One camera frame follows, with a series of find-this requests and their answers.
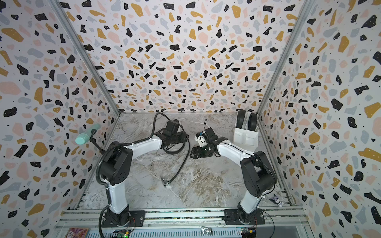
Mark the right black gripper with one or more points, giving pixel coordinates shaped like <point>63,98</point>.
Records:
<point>201,154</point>

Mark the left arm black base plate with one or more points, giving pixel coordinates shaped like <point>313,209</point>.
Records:
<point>135,218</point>

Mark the small crumpled wrapper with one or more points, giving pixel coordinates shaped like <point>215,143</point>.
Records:
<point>278,200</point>

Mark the pink printed card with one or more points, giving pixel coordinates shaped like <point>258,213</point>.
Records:
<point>77,233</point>

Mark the black belt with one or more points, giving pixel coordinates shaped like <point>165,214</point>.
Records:
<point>166,182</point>
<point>240,119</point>
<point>253,122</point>

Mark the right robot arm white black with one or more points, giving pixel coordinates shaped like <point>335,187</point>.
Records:
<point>258,174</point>

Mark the aluminium mounting rail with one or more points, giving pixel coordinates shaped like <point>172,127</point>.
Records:
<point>212,217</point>

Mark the white storage roll organizer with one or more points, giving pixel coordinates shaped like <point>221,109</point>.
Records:
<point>244,138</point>

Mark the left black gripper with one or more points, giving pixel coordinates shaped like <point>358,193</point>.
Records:
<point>185,137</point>

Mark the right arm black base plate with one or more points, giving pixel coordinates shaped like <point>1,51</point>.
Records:
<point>240,217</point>

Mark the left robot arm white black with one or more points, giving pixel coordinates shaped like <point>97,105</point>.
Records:
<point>115,164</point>

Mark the green microphone on black stand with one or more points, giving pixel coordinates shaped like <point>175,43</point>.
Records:
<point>88,136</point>

